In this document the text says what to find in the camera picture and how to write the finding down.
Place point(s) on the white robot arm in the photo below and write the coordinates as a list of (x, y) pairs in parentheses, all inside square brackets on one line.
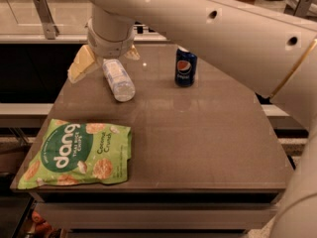
[(274, 55)]

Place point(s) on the blue Pepsi can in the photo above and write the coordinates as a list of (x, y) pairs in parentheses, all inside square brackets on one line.
[(185, 67)]

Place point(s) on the orange object under table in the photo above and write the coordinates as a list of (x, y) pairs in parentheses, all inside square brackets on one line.
[(40, 226)]

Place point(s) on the metal bracket post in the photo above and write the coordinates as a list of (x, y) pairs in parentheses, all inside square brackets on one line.
[(49, 27), (303, 7)]

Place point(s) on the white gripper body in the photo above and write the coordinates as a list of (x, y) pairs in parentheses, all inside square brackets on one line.
[(110, 47)]

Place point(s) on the right metal bracket post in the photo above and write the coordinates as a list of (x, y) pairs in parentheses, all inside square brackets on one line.
[(303, 7)]

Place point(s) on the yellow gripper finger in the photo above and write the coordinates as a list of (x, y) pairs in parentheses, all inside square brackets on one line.
[(84, 62), (131, 53)]

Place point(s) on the left metal bracket post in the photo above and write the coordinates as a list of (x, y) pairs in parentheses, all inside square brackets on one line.
[(49, 27)]

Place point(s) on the clear plastic water bottle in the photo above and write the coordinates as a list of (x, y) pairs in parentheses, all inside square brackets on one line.
[(119, 81)]

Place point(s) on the green Dang chips bag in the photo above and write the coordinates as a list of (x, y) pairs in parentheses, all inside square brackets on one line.
[(79, 153)]

